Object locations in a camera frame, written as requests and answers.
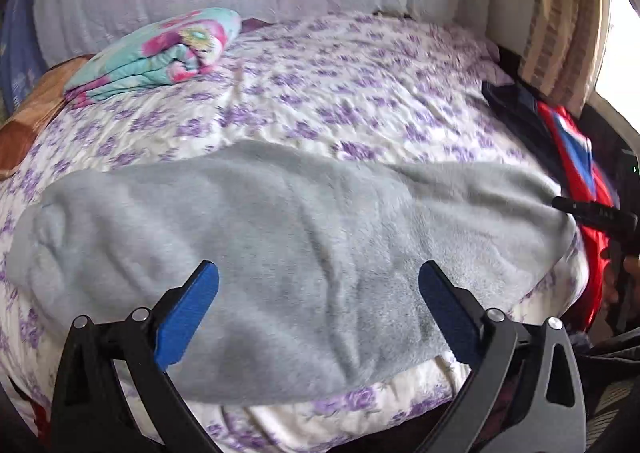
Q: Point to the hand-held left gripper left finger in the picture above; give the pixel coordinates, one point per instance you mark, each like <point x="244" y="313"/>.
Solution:
<point x="187" y="318"/>

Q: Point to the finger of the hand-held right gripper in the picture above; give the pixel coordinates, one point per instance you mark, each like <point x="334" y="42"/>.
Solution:
<point x="595" y="214"/>

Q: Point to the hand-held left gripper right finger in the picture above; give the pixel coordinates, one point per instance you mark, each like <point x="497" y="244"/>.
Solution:
<point x="447" y="315"/>

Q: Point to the grey fleece pants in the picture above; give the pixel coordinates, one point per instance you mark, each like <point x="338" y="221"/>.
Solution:
<point x="300" y="243"/>

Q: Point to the person's right hand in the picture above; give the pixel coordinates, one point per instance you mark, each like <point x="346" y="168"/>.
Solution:
<point x="607" y="283"/>

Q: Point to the red and blue jacket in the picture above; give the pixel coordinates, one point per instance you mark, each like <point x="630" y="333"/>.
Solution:
<point x="592" y="253"/>

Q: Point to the window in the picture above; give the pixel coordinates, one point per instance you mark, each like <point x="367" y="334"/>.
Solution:
<point x="625" y="58"/>

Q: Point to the black garment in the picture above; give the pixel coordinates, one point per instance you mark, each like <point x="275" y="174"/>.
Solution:
<point x="510" y="100"/>

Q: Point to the beige checked curtain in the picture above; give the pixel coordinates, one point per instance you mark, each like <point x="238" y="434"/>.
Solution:
<point x="560" y="23"/>

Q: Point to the red patterned cloth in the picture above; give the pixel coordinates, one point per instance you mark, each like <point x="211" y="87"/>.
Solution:
<point x="37" y="418"/>

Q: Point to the dark striped cloth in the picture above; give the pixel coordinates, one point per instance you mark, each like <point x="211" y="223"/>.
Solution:
<point x="610" y="398"/>

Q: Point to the brown cushion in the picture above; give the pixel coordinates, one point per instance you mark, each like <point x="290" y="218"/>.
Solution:
<point x="30" y="128"/>

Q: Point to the purple floral bedspread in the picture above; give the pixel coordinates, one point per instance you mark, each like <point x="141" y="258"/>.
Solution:
<point x="350" y="83"/>

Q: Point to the turquoise floral blanket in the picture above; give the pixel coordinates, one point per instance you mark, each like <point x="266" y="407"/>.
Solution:
<point x="165" y="58"/>

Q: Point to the blue printed cloth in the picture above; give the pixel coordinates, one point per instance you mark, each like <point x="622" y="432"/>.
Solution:
<point x="20" y="58"/>

